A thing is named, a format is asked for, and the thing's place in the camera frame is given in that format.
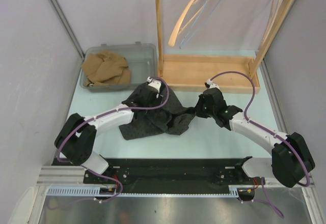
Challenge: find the wooden clothes rack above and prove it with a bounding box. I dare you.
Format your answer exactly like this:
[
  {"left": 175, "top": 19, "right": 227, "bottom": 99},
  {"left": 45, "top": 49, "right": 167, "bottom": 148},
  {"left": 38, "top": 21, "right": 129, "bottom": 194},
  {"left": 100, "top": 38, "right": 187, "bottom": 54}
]
[{"left": 155, "top": 0, "right": 295, "bottom": 94}]

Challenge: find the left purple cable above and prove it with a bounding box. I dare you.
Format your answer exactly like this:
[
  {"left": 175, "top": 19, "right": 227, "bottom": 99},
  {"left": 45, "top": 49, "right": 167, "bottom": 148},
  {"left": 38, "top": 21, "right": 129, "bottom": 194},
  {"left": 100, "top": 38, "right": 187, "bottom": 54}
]
[{"left": 56, "top": 77, "right": 170, "bottom": 204}]

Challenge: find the aluminium frame rail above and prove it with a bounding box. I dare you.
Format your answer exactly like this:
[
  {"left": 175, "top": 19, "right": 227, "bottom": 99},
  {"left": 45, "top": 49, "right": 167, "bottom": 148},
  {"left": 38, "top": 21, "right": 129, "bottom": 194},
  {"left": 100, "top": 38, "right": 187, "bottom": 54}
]
[{"left": 36, "top": 166, "right": 313, "bottom": 188}]

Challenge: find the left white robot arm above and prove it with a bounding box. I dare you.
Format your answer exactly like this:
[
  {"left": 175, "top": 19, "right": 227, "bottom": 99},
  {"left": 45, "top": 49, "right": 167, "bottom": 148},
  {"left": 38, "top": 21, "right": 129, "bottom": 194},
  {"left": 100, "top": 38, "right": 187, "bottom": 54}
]
[{"left": 55, "top": 80, "right": 166, "bottom": 183}]

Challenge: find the white slotted cable duct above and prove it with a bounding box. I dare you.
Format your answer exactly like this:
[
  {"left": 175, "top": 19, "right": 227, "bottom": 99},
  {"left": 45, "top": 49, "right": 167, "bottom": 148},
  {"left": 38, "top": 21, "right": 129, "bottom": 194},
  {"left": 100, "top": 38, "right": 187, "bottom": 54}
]
[{"left": 46, "top": 186, "right": 239, "bottom": 198}]

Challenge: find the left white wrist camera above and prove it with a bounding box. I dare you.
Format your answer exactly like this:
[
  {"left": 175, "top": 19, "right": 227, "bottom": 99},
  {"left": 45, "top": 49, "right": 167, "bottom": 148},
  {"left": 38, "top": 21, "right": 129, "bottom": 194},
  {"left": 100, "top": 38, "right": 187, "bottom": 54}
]
[{"left": 147, "top": 76, "right": 161, "bottom": 92}]

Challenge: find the dark grey dotted skirt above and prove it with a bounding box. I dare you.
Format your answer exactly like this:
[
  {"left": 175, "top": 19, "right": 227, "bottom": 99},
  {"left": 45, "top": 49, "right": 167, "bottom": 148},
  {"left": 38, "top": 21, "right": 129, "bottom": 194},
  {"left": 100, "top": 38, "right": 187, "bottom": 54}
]
[{"left": 119, "top": 85, "right": 195, "bottom": 140}]

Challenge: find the tan crumpled cloth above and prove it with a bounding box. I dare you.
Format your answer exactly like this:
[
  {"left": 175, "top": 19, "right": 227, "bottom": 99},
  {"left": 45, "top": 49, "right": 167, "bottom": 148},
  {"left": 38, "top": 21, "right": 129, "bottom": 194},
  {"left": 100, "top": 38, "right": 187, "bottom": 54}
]
[{"left": 81, "top": 50, "right": 131, "bottom": 87}]

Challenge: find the purple cable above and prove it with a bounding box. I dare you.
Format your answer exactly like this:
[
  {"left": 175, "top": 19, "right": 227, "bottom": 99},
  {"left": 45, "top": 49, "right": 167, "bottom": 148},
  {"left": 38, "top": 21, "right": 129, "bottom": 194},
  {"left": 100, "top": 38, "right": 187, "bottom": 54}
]
[
  {"left": 205, "top": 71, "right": 311, "bottom": 218},
  {"left": 56, "top": 77, "right": 170, "bottom": 204}
]

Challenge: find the light wooden hanger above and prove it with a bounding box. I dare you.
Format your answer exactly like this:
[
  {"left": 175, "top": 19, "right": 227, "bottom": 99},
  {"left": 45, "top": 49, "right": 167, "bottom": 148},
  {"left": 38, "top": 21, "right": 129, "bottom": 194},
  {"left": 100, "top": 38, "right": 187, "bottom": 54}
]
[{"left": 259, "top": 0, "right": 282, "bottom": 48}]

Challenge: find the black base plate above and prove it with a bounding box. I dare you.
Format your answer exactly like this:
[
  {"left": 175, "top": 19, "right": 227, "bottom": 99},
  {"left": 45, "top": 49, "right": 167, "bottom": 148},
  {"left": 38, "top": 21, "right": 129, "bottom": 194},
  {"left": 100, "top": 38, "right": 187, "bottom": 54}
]
[{"left": 83, "top": 158, "right": 261, "bottom": 194}]

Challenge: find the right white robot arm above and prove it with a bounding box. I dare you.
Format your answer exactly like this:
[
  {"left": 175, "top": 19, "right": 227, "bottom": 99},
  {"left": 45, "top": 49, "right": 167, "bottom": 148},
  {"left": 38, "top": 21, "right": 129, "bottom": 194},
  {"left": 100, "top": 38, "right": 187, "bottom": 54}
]
[{"left": 195, "top": 84, "right": 315, "bottom": 188}]

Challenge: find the hanging wooden hanger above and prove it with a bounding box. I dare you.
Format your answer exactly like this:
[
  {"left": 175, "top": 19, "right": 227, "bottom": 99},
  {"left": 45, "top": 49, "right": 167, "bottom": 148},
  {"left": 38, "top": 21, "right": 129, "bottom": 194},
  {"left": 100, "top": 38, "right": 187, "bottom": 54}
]
[{"left": 168, "top": 0, "right": 210, "bottom": 47}]

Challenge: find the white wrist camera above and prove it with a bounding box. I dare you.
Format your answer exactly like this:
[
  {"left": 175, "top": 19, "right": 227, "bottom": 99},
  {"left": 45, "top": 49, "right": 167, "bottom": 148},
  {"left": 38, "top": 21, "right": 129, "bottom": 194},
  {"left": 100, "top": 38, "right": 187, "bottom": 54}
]
[
  {"left": 205, "top": 79, "right": 220, "bottom": 89},
  {"left": 147, "top": 76, "right": 161, "bottom": 92}
]

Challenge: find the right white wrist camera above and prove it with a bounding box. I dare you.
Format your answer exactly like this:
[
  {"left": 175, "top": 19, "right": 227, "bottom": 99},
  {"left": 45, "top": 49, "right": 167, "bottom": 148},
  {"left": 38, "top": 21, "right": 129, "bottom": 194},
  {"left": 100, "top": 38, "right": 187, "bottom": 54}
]
[{"left": 205, "top": 79, "right": 220, "bottom": 89}]

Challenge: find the clear grey plastic bin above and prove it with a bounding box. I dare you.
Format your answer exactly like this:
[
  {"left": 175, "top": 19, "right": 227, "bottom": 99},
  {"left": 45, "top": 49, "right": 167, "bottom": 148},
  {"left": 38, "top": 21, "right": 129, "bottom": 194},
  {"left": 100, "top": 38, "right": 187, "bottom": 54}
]
[{"left": 79, "top": 43, "right": 157, "bottom": 91}]

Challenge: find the light blue wire hanger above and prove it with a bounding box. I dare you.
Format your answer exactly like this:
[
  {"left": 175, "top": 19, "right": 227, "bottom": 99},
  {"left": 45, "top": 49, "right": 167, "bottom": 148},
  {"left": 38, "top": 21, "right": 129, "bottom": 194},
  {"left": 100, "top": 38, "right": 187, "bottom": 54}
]
[{"left": 178, "top": 0, "right": 222, "bottom": 49}]

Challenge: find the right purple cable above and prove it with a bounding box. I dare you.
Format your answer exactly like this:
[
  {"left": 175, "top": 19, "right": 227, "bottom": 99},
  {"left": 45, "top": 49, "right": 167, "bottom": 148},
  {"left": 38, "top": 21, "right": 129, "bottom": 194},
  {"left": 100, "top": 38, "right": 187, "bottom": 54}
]
[{"left": 205, "top": 71, "right": 311, "bottom": 218}]

